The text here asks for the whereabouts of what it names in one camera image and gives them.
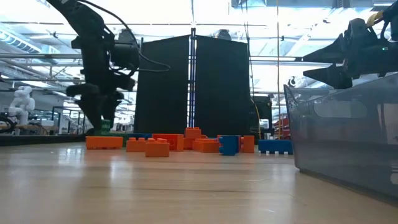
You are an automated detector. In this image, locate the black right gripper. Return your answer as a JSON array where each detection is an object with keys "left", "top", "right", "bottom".
[{"left": 303, "top": 18, "right": 398, "bottom": 90}]

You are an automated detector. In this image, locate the small yellow tag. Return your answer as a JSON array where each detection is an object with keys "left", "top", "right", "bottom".
[{"left": 366, "top": 11, "right": 384, "bottom": 27}]

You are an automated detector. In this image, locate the blue toy brick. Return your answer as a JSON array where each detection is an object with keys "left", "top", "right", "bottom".
[
  {"left": 218, "top": 134, "right": 242, "bottom": 157},
  {"left": 257, "top": 139, "right": 294, "bottom": 156},
  {"left": 127, "top": 133, "right": 153, "bottom": 140}
]

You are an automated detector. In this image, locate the black equipment box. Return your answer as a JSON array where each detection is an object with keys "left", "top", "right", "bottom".
[{"left": 250, "top": 95, "right": 273, "bottom": 139}]

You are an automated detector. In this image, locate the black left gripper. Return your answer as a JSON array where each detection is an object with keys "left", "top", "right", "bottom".
[{"left": 65, "top": 34, "right": 137, "bottom": 130}]

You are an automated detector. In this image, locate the black background workstation frame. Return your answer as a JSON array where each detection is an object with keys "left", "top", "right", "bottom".
[{"left": 51, "top": 105, "right": 86, "bottom": 135}]

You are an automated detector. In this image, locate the red background equipment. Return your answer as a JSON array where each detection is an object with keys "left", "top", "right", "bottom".
[{"left": 272, "top": 116, "right": 292, "bottom": 140}]

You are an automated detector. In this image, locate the clear plastic bin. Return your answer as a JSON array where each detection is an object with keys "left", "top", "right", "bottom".
[{"left": 283, "top": 73, "right": 398, "bottom": 206}]

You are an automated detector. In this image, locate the grey ceiling rail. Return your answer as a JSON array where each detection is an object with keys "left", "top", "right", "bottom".
[{"left": 0, "top": 53, "right": 83, "bottom": 60}]

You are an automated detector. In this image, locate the black aluminium table frame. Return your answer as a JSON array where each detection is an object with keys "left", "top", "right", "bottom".
[{"left": 0, "top": 133, "right": 94, "bottom": 147}]

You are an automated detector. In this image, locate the black ceiling cable reel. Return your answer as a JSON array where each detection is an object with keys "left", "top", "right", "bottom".
[{"left": 215, "top": 29, "right": 233, "bottom": 41}]

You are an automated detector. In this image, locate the black folding partition screen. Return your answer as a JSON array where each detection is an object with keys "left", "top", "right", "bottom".
[{"left": 134, "top": 27, "right": 251, "bottom": 139}]

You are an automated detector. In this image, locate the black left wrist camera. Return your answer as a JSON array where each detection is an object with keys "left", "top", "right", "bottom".
[{"left": 110, "top": 28, "right": 141, "bottom": 72}]

